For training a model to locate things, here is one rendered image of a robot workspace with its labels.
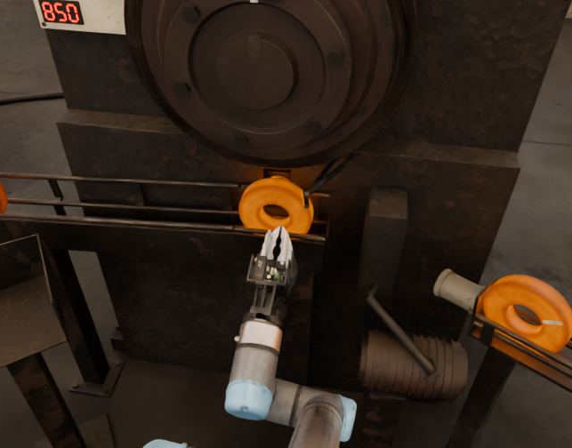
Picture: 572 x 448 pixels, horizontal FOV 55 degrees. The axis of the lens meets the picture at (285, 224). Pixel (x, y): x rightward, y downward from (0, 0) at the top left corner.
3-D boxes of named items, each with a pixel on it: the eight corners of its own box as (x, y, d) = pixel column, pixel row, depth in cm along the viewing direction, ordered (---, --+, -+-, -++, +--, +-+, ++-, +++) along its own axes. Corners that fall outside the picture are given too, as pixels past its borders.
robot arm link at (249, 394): (225, 417, 94) (219, 406, 87) (237, 355, 100) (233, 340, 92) (269, 424, 93) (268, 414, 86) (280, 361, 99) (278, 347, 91)
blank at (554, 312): (507, 340, 109) (498, 350, 107) (479, 274, 106) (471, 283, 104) (587, 349, 96) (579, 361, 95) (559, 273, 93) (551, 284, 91)
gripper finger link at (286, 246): (296, 216, 105) (288, 260, 100) (296, 232, 110) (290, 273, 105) (280, 214, 105) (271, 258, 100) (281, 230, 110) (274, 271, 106)
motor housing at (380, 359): (344, 433, 157) (364, 315, 121) (422, 445, 155) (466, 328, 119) (341, 478, 147) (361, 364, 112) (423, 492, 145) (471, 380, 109)
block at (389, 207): (358, 261, 130) (369, 181, 114) (392, 266, 129) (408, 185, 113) (355, 296, 122) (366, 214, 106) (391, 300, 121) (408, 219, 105)
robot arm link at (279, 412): (289, 432, 103) (288, 421, 94) (232, 416, 105) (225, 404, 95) (299, 391, 107) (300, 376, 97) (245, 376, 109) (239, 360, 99)
